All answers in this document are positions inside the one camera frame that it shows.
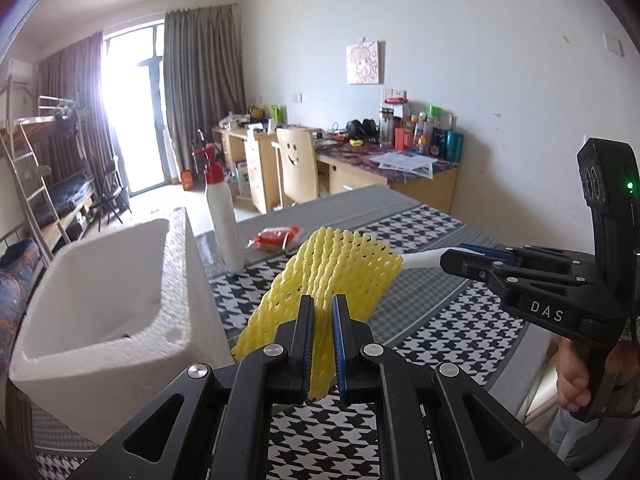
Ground brown curtain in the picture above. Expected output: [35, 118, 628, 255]
[37, 32, 118, 181]
[164, 4, 247, 181]

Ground dark hanging clothes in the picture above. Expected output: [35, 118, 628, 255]
[52, 110, 83, 158]

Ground yellow foam fruit net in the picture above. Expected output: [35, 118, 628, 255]
[231, 226, 403, 403]

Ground blue checked quilt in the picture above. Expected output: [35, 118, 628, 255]
[0, 240, 48, 361]

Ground black headphones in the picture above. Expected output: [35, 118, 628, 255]
[346, 119, 379, 139]

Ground blue mattress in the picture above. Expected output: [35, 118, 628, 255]
[47, 177, 96, 226]

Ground cartoon wall picture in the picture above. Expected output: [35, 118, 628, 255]
[346, 39, 386, 86]

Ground person's right hand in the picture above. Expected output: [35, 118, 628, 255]
[555, 335, 640, 411]

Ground white air conditioner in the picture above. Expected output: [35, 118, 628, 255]
[6, 60, 33, 83]

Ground glass balcony door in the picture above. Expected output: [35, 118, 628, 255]
[102, 20, 173, 193]

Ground red fire extinguisher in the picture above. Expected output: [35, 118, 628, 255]
[192, 130, 216, 183]

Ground white paper sheets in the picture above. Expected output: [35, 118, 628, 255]
[368, 152, 435, 178]

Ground metal bunk bed with ladder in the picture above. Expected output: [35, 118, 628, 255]
[0, 75, 71, 271]

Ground white spray bottle red top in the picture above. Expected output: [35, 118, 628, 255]
[192, 146, 246, 273]

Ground white foam box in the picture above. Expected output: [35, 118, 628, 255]
[9, 207, 238, 446]

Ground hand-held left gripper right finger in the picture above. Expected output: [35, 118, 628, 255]
[331, 294, 576, 480]

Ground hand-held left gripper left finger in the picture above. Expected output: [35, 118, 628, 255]
[65, 296, 317, 480]

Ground red snack packet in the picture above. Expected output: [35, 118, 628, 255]
[247, 226, 303, 252]

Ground wooden chair with smiley face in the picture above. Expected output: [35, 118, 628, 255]
[276, 127, 319, 206]

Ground wooden desk with patterned top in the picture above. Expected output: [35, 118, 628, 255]
[315, 140, 458, 216]

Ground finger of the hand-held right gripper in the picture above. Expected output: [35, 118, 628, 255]
[457, 244, 596, 274]
[440, 250, 588, 292]

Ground black folding chair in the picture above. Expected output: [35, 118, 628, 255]
[97, 155, 132, 233]

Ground white foam sleeve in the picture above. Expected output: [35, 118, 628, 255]
[397, 246, 463, 271]

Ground cluster of toiletry bottles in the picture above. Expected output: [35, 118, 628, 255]
[378, 97, 465, 163]

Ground person's grey clothing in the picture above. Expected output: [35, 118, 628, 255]
[550, 405, 616, 471]

